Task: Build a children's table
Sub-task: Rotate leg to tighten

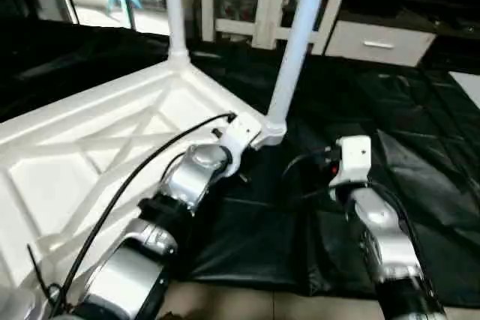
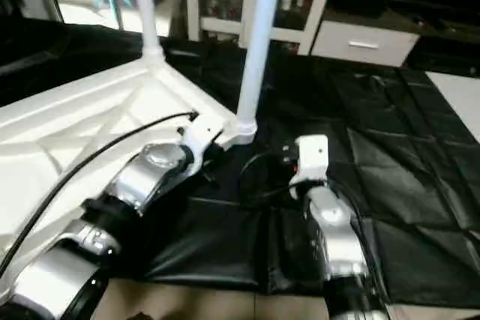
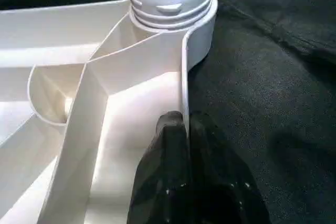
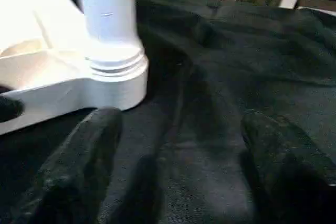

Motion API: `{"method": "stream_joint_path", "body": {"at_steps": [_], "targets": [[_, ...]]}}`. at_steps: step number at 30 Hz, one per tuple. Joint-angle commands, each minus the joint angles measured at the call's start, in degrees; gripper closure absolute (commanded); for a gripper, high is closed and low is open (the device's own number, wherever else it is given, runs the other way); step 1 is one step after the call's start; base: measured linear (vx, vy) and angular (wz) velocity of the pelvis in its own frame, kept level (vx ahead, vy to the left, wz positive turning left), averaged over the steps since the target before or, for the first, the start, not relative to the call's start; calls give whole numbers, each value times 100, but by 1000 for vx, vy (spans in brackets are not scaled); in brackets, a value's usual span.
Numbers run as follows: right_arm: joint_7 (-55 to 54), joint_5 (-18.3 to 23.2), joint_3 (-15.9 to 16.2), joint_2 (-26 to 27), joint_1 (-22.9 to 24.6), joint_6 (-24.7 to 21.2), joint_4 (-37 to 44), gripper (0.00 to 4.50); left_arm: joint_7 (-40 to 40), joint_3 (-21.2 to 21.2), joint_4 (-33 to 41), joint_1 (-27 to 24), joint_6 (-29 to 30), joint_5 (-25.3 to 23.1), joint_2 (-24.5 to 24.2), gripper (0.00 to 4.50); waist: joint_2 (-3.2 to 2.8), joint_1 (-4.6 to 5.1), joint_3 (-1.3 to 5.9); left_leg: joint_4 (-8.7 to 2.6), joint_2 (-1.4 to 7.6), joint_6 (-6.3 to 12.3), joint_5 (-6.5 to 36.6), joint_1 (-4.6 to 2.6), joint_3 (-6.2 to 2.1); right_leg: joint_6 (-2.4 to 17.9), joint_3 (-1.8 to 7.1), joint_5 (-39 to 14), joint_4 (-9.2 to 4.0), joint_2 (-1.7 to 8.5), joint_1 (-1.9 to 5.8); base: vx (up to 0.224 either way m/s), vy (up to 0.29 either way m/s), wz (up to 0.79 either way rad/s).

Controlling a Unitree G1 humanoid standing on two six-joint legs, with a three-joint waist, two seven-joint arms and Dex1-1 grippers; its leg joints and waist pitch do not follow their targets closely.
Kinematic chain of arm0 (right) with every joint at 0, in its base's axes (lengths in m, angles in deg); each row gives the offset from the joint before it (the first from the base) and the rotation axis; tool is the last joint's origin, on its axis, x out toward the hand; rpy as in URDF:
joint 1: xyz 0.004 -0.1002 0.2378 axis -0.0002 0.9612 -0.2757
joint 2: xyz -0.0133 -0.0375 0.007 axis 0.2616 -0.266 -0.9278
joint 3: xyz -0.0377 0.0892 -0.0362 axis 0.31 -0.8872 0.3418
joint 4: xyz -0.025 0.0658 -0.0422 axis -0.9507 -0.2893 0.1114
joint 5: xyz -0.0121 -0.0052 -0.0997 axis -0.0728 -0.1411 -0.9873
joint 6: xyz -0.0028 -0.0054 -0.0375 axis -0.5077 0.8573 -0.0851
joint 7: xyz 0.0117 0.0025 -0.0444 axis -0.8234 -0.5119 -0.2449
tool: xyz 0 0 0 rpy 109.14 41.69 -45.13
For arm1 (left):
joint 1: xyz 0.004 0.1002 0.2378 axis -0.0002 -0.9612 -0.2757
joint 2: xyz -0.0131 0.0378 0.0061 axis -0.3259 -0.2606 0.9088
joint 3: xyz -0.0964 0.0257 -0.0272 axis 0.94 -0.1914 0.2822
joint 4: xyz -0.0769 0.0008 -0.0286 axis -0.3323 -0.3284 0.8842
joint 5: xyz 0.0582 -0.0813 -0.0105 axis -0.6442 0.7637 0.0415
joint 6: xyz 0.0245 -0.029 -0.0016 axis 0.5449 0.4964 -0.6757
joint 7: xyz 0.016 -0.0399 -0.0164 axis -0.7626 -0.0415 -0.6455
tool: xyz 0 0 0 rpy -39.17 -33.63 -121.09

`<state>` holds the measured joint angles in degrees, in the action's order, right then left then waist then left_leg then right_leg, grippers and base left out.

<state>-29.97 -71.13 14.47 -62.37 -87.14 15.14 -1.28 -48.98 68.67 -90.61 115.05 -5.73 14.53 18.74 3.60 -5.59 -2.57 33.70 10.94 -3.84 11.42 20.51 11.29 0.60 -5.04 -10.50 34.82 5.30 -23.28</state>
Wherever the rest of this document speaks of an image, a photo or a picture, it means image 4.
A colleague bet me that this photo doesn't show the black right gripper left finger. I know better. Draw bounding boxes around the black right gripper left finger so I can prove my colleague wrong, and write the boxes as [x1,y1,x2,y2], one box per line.
[0,106,123,224]

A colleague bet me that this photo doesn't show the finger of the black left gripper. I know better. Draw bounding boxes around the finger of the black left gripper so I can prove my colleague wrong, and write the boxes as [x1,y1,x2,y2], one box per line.
[0,96,25,123]

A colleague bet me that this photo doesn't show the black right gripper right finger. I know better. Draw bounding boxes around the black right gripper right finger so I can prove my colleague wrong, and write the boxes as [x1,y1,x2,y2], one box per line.
[240,110,336,224]

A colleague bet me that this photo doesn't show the white plastic table top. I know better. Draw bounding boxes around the white plastic table top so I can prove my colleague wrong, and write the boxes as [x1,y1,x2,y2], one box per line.
[0,0,150,136]

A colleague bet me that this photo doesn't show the white plastic table leg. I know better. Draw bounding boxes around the white plastic table leg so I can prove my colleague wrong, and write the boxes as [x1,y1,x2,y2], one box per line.
[73,0,149,80]

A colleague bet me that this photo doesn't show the black work mat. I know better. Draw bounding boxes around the black work mat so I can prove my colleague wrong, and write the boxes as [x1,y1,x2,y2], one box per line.
[0,0,336,224]

